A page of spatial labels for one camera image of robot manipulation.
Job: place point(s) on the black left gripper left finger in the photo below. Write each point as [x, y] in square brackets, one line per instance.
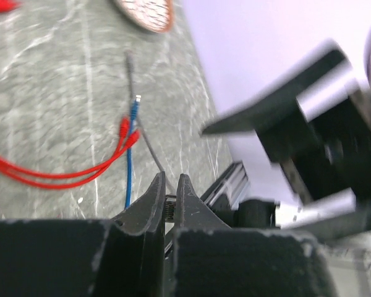
[135, 247]

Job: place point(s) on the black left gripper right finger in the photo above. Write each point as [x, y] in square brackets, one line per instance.
[197, 250]

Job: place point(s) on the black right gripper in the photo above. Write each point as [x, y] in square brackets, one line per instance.
[320, 153]

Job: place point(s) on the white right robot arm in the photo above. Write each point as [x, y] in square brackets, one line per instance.
[340, 216]

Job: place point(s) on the floral patterned plate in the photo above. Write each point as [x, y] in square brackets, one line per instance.
[156, 16]

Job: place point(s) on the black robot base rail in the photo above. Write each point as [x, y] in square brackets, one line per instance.
[231, 188]

